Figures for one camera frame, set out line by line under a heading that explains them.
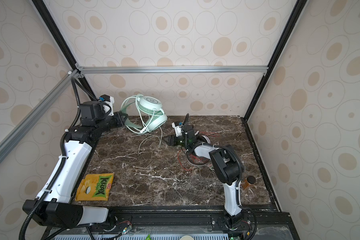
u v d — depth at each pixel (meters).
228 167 0.54
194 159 0.97
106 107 0.62
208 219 0.75
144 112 0.62
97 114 0.53
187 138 0.76
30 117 0.63
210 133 1.10
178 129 0.86
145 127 0.56
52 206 0.38
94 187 0.85
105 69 0.91
